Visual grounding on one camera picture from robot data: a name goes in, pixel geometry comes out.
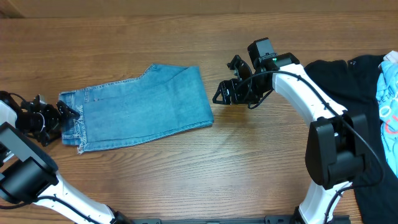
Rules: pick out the white pink garment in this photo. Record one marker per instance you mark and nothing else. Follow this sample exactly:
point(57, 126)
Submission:
point(392, 56)

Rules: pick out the light blue printed t-shirt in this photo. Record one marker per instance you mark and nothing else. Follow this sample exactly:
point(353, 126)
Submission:
point(386, 96)

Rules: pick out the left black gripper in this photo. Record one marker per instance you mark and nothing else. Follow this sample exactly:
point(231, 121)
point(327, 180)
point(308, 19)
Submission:
point(56, 121)

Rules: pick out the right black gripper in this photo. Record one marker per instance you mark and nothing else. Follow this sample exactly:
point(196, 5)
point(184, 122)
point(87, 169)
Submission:
point(241, 83)

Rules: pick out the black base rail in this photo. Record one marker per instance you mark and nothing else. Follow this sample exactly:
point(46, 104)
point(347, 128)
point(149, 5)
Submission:
point(217, 221)

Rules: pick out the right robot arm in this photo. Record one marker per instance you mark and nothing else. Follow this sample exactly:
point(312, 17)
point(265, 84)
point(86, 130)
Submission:
point(336, 152)

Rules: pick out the light blue denim jeans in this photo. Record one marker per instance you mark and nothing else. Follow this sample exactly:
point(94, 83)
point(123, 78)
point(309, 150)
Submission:
point(164, 100)

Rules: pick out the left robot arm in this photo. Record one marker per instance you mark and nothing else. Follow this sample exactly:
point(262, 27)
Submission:
point(34, 176)

